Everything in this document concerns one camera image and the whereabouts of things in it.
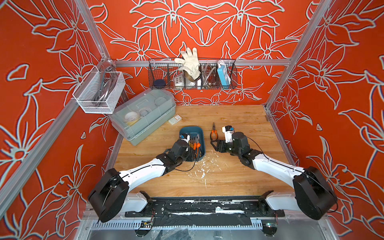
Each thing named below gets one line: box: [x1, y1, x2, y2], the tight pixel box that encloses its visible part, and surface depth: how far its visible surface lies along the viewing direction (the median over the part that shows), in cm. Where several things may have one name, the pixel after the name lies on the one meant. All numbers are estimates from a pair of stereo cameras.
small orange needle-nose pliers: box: [210, 122, 218, 141], surface depth 105 cm
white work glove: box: [174, 47, 202, 82], surface depth 90 cm
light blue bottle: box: [217, 59, 231, 86], surface depth 89 cm
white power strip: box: [173, 75, 185, 87], surface depth 95 cm
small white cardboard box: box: [168, 114, 182, 126], surface depth 112 cm
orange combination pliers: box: [193, 134, 201, 159], surface depth 85 cm
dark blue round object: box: [153, 79, 166, 86], surface depth 102 cm
